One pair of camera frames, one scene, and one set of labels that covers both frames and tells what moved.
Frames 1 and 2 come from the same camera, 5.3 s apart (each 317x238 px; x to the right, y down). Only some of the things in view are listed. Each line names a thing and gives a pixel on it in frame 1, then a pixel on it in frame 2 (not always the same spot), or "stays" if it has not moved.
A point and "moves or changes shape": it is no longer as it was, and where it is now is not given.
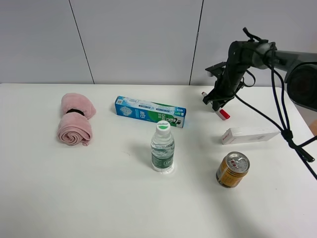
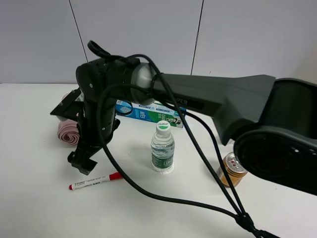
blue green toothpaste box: (150, 111) stays
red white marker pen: (221, 113) moves or changes shape
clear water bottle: (162, 148) stays
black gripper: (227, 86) → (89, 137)
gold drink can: (233, 169) stays
